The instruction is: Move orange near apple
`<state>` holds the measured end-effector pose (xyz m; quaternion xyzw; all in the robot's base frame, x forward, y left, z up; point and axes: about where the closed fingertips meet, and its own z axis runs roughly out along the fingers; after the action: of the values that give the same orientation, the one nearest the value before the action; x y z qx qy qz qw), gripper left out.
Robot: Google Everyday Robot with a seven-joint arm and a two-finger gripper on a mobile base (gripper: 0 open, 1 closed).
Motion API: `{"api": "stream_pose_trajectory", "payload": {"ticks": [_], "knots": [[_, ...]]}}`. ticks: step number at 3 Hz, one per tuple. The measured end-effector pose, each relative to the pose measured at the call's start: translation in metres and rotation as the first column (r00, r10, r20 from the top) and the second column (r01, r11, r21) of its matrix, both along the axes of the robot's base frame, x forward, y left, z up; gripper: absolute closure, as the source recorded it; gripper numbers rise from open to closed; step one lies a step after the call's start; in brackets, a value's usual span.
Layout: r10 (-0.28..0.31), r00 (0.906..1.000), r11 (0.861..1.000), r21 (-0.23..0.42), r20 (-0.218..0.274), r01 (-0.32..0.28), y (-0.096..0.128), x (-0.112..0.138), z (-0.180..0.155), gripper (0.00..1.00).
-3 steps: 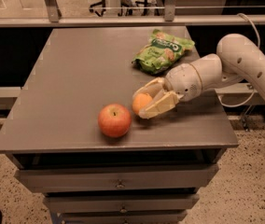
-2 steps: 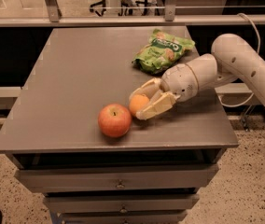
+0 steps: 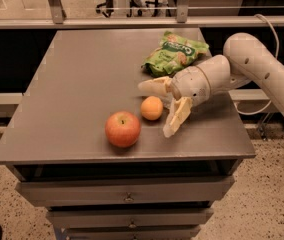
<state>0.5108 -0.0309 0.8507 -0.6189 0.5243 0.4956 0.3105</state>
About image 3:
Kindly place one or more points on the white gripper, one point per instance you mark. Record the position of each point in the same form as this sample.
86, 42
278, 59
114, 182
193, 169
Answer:
191, 83

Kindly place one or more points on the orange fruit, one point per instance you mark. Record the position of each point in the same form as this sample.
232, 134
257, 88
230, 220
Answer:
151, 108

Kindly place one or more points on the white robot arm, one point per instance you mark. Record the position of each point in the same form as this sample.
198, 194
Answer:
244, 59

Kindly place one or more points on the red apple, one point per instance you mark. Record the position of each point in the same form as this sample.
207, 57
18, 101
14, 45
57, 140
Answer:
122, 129

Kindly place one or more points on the green snack bag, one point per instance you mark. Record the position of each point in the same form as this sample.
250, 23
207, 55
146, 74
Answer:
174, 54

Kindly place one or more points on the grey drawer cabinet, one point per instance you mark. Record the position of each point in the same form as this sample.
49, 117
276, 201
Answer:
81, 147

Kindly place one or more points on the top grey drawer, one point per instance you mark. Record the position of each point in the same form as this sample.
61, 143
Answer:
125, 191

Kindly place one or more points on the grey drawer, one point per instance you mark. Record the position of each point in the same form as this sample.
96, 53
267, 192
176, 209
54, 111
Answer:
125, 191
144, 233
130, 218

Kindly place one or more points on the black office chair base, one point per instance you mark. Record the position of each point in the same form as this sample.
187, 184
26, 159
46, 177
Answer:
128, 8

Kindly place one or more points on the grey metal railing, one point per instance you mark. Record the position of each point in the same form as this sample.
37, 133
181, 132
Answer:
76, 14

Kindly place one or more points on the middle grey drawer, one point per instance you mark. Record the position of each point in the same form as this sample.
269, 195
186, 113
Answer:
130, 218

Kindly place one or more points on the bottom grey drawer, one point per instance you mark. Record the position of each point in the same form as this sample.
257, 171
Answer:
144, 233

